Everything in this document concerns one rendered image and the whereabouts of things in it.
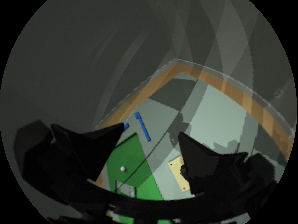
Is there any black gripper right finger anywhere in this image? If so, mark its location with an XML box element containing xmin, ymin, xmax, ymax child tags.
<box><xmin>178</xmin><ymin>132</ymin><xmax>249</xmax><ymax>194</ymax></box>

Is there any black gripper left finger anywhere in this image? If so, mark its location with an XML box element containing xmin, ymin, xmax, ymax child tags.
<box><xmin>51</xmin><ymin>123</ymin><xmax>124</xmax><ymax>181</ymax></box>

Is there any green flat mat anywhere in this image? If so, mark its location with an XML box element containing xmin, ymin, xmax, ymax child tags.
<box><xmin>106</xmin><ymin>135</ymin><xmax>164</xmax><ymax>201</ymax></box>

